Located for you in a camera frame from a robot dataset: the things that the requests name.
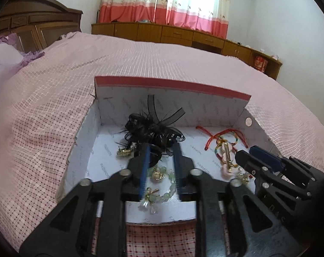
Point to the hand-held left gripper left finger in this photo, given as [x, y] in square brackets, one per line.
[143, 171]

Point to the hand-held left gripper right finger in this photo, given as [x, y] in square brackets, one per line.
[178, 166]

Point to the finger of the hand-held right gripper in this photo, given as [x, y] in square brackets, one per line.
[262, 153]
[247, 160]

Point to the gold hair clip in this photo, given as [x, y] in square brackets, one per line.
[227, 154]

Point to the small gold brooch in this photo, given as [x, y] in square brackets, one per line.
[125, 152]

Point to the black ribbon hair accessory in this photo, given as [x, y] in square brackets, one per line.
[151, 128]

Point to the white cardboard shoebox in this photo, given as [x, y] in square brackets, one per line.
[111, 107]

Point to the red gift box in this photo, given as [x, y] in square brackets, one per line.
[260, 63]

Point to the pink checked bedspread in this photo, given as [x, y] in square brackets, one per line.
[44, 112]

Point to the long wooden cabinet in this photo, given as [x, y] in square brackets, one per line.
[151, 32]

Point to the pale blue cloth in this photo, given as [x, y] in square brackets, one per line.
[144, 21]

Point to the cream and pink curtain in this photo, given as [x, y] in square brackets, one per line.
[164, 2]

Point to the purple floral pillow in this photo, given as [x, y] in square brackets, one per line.
[4, 56]

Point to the dark wooden headboard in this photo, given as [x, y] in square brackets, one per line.
[31, 18]

